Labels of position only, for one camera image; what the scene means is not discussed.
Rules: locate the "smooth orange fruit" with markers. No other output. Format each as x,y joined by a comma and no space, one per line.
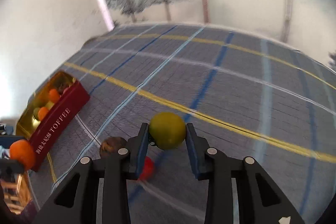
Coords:
54,95

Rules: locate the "green fruit with stem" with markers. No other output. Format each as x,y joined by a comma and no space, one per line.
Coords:
41,112

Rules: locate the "grey plaid tablecloth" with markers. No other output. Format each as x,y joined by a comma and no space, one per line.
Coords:
248,96

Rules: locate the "green round fruit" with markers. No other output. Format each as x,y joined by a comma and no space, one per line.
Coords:
168,130

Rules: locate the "dark brown passion fruit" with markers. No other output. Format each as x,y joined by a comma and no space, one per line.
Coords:
111,145

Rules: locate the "wooden stool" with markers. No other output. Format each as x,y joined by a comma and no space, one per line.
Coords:
17,192

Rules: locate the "orange tangerine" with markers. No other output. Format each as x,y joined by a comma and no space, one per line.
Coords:
22,151

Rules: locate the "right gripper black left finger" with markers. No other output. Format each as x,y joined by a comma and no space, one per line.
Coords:
75,199

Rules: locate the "gold and red toffee tin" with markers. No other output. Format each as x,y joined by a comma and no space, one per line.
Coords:
42,135

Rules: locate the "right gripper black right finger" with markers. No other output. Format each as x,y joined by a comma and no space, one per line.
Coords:
260,200

